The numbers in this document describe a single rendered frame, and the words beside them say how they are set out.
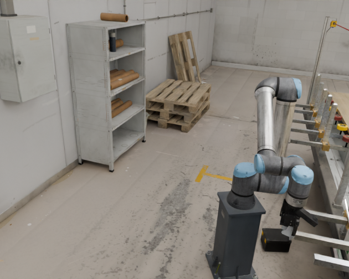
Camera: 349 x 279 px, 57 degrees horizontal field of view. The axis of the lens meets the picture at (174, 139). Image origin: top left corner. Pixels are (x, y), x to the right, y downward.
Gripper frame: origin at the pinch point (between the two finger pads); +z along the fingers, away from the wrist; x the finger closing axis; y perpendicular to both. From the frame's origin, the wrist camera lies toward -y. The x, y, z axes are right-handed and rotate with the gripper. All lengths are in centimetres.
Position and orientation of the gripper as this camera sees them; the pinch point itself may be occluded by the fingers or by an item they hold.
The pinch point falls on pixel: (291, 237)
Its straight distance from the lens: 170.6
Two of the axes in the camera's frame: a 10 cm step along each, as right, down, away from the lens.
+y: -9.6, -1.5, 2.3
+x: -2.7, 3.9, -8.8
